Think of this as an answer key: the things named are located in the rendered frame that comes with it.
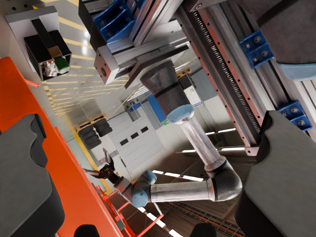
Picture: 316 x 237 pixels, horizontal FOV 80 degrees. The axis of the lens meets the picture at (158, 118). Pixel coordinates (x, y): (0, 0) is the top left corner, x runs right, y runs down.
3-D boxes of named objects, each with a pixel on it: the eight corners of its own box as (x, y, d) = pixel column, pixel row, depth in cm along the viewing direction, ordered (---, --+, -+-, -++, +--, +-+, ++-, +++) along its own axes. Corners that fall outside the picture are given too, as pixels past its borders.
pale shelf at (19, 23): (3, 15, 65) (8, 23, 65) (53, 4, 72) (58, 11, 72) (30, 67, 104) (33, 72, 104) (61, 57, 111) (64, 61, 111)
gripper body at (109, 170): (107, 160, 98) (124, 176, 97) (108, 162, 106) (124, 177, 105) (96, 172, 95) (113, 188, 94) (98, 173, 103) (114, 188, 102)
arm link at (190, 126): (179, 85, 83) (246, 186, 86) (178, 87, 98) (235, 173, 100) (156, 100, 85) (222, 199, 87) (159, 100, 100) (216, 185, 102)
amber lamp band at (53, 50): (45, 48, 68) (51, 58, 68) (57, 44, 70) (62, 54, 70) (47, 53, 72) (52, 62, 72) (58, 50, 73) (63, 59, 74)
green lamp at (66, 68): (53, 60, 68) (59, 70, 68) (64, 56, 70) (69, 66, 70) (54, 65, 72) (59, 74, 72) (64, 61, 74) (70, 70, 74)
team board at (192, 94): (180, 70, 867) (201, 107, 877) (187, 66, 889) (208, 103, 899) (165, 82, 1001) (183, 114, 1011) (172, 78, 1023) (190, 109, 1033)
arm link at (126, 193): (148, 193, 102) (138, 204, 103) (133, 179, 103) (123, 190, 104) (145, 200, 94) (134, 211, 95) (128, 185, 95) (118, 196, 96)
